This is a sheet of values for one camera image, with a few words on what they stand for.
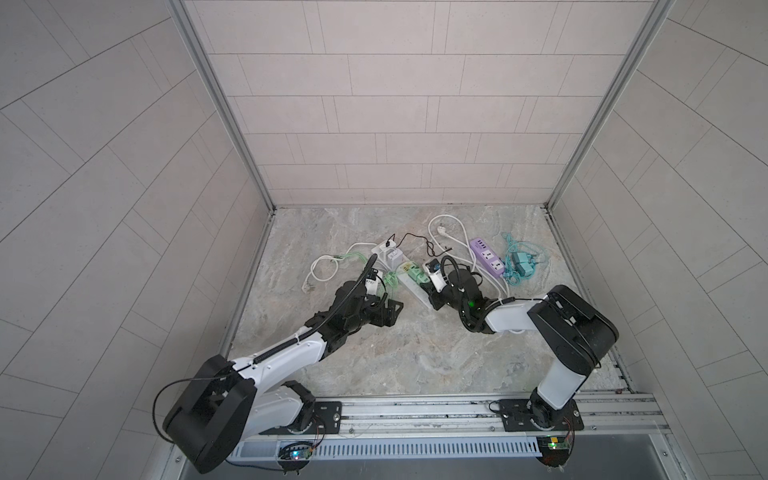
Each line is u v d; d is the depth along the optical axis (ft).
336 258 3.26
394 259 3.07
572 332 1.52
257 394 1.37
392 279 2.97
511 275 3.11
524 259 3.25
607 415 2.40
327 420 2.33
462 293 2.27
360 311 2.16
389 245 3.10
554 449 2.23
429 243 3.45
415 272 2.94
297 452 2.11
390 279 2.87
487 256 3.25
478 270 3.23
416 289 2.98
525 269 3.15
